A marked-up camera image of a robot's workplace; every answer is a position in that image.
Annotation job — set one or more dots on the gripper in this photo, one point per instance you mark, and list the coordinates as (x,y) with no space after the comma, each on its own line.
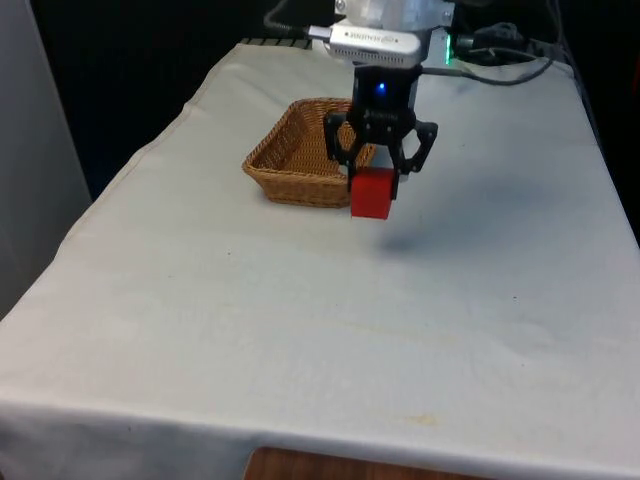
(382,100)

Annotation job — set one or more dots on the red cube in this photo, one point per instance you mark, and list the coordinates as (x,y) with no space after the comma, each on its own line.
(370,197)

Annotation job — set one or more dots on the brown wicker basket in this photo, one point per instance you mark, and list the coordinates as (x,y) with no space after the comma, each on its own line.
(295,160)

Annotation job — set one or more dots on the grey cabinet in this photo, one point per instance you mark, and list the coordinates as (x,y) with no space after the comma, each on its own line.
(35,150)

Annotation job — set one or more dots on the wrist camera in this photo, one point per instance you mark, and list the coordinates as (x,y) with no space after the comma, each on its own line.
(372,42)

